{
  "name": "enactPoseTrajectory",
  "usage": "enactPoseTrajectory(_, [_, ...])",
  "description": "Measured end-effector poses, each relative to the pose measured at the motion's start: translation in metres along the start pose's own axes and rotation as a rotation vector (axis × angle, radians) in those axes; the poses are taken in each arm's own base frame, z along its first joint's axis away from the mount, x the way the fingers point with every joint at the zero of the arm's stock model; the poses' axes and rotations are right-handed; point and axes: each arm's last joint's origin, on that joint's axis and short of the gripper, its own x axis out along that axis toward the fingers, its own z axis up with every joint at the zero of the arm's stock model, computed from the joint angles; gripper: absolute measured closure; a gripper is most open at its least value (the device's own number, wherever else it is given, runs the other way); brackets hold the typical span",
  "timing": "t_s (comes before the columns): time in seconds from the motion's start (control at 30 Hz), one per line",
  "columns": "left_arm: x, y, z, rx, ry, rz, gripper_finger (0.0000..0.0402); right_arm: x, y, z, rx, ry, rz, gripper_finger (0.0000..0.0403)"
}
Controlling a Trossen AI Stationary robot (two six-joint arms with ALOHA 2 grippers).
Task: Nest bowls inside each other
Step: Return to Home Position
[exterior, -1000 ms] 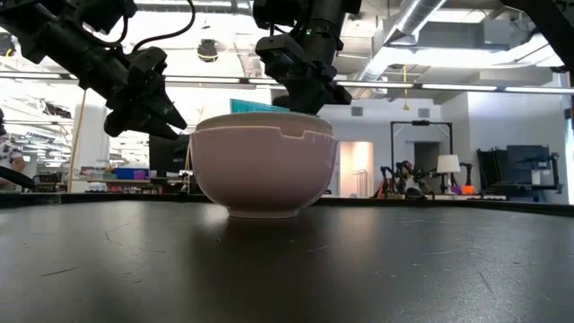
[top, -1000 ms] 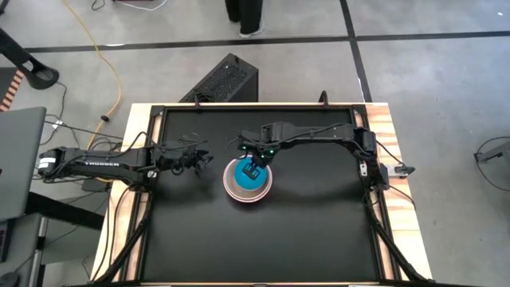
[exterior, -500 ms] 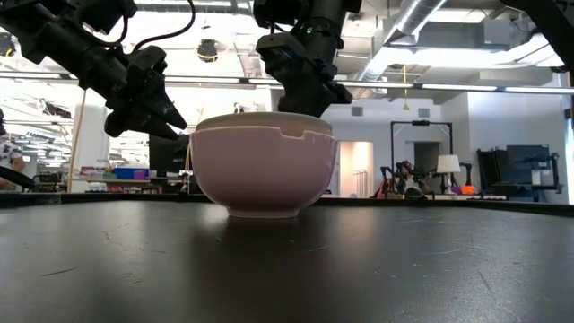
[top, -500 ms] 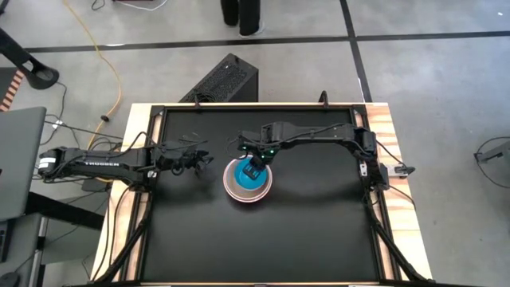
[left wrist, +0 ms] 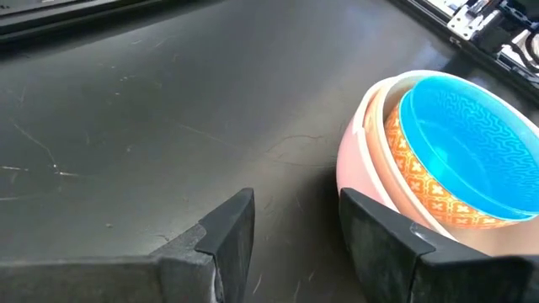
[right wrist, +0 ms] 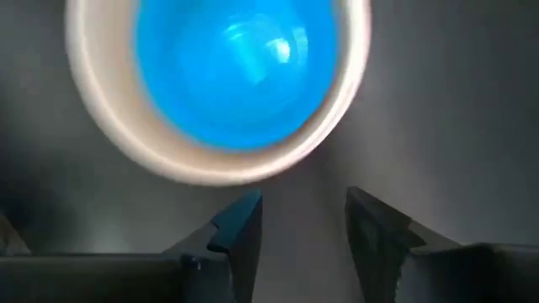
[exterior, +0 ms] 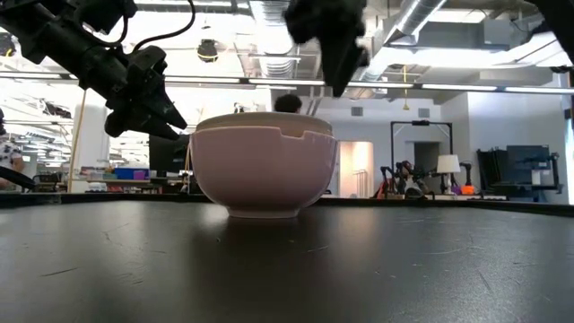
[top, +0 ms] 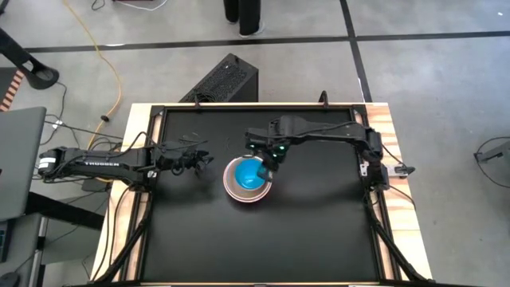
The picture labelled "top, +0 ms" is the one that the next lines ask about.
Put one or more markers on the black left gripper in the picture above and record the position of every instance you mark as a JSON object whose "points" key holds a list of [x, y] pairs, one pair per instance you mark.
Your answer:
{"points": [[175, 157]]}

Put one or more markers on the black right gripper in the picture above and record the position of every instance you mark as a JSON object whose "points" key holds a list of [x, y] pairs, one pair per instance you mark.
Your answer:
{"points": [[265, 145]]}

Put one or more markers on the blue cup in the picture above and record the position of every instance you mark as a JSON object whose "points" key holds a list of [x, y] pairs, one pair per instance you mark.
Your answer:
{"points": [[247, 177]]}

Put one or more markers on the pink ceramic bowl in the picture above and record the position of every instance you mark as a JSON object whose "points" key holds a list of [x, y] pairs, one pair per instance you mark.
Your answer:
{"points": [[226, 189]]}

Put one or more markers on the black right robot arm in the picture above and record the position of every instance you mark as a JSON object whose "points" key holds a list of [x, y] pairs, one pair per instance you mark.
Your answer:
{"points": [[330, 131]]}

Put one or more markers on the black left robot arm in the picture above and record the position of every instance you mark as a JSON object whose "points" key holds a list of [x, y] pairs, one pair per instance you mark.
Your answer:
{"points": [[99, 161]]}

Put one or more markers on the black computer tower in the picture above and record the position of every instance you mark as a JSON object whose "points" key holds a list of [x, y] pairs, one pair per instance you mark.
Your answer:
{"points": [[223, 79]]}

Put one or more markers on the black table clamp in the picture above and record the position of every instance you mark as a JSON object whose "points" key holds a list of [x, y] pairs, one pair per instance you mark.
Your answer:
{"points": [[324, 99]]}

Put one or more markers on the person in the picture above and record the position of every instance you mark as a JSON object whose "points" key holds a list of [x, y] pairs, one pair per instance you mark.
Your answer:
{"points": [[249, 16]]}

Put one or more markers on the grey flat panel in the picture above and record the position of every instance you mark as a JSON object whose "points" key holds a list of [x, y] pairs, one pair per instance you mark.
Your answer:
{"points": [[20, 159]]}

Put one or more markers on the orange striped board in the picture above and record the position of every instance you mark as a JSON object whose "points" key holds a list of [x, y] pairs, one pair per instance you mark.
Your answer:
{"points": [[11, 89]]}

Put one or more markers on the black curved stand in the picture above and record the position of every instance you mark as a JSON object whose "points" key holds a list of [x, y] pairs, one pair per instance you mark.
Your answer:
{"points": [[24, 60]]}

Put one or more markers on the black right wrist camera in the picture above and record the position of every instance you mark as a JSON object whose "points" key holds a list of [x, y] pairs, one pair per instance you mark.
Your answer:
{"points": [[267, 149]]}

